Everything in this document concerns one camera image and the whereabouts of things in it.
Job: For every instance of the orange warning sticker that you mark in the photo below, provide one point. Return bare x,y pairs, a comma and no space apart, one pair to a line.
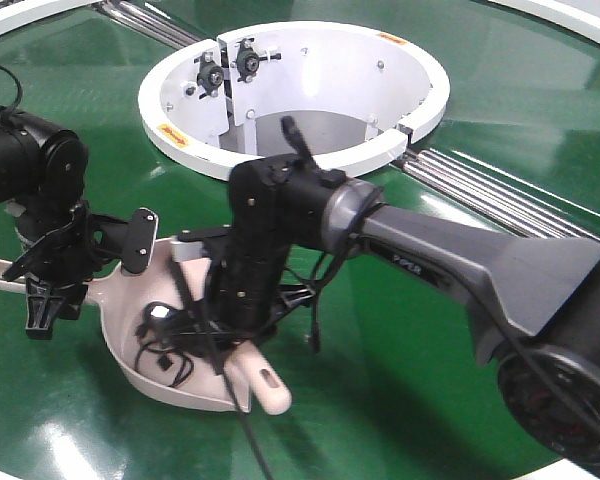
171,134
392,38

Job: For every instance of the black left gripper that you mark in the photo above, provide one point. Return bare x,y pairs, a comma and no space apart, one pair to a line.
63,258

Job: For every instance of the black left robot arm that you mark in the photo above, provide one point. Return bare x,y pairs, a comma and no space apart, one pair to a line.
42,168

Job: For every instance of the right black bearing block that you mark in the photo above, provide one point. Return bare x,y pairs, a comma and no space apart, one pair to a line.
248,60

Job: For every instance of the chrome rollers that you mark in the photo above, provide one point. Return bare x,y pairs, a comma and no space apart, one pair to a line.
147,21
505,205

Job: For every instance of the pink plastic dustpan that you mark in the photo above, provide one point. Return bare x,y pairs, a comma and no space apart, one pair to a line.
153,325

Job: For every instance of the orange warning sticker back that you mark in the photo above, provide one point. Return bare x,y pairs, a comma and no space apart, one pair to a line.
392,38

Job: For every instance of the left black bearing block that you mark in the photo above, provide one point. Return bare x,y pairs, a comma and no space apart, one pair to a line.
210,76

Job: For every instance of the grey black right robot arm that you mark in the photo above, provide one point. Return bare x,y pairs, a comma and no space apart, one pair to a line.
534,304

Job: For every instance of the white central ring housing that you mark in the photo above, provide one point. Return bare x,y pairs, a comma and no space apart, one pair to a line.
359,100

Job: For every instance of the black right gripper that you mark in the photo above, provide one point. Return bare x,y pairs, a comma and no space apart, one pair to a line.
244,289

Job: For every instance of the pink hand brush black bristles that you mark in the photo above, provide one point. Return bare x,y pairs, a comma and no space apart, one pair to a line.
264,382

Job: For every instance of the white rim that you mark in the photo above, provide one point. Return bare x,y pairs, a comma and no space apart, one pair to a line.
22,13
568,17

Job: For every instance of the black bearing block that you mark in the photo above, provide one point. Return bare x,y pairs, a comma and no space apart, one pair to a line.
248,60
210,76

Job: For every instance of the white outer rim left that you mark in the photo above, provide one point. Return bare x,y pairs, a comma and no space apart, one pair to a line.
22,13

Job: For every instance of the orange warning sticker front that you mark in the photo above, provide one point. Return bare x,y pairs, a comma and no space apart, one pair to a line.
171,134

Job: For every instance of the white outer rim right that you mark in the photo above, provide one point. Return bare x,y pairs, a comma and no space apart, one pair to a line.
568,17

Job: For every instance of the chrome rollers top left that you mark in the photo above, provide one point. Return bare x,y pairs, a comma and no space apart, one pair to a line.
147,21

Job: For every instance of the chrome rollers right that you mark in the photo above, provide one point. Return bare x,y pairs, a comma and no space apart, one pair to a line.
505,205

